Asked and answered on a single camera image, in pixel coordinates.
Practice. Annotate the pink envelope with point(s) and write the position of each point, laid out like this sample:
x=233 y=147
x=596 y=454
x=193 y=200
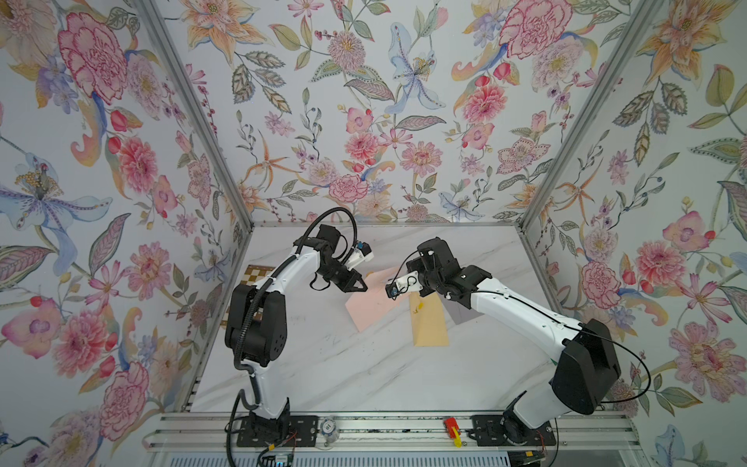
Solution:
x=366 y=308

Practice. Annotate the yellow envelope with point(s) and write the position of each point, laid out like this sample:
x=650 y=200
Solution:
x=427 y=314

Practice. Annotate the aluminium rail frame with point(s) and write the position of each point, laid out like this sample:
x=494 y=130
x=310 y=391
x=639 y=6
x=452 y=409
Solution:
x=420 y=439

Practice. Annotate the small green circuit board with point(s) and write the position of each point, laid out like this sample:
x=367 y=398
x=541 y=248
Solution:
x=277 y=460

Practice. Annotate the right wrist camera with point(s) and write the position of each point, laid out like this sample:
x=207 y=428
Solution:
x=403 y=285

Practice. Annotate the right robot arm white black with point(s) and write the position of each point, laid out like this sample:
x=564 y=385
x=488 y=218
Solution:
x=587 y=364

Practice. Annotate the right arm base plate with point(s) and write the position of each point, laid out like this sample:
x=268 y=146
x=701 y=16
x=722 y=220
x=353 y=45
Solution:
x=495 y=430

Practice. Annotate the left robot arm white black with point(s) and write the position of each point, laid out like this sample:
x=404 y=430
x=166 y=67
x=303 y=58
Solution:
x=257 y=326

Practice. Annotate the grey envelope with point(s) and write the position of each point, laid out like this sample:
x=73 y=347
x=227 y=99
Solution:
x=460 y=314

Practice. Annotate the red emergency stop button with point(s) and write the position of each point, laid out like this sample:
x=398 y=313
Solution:
x=454 y=432

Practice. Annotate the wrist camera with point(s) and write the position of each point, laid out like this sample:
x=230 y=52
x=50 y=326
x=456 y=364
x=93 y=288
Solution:
x=362 y=253
x=403 y=285

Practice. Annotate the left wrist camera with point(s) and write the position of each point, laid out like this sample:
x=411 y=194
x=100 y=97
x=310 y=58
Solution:
x=362 y=253

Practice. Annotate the round silver knob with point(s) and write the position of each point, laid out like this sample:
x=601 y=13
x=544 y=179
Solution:
x=329 y=430

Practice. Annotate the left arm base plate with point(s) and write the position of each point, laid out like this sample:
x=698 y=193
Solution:
x=298 y=431

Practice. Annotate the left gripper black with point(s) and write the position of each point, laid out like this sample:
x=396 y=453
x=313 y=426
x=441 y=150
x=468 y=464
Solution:
x=348 y=282

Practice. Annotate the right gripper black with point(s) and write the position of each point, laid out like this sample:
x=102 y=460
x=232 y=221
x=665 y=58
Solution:
x=416 y=266

